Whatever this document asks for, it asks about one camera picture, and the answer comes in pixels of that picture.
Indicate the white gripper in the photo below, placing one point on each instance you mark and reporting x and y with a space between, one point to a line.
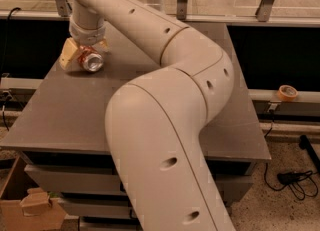
87 35

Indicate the red coke can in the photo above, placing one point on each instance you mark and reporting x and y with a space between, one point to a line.
90 59

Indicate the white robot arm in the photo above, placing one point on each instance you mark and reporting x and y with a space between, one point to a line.
153 122

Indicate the grey drawer cabinet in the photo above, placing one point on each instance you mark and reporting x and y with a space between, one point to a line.
61 136

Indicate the cardboard box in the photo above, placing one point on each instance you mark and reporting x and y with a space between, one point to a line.
27 207

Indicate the orange tape roll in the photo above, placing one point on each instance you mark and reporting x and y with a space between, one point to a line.
287 93

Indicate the black pole base right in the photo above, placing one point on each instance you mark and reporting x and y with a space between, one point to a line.
305 144

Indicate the black power adapter with cable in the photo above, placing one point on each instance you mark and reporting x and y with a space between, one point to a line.
292 181

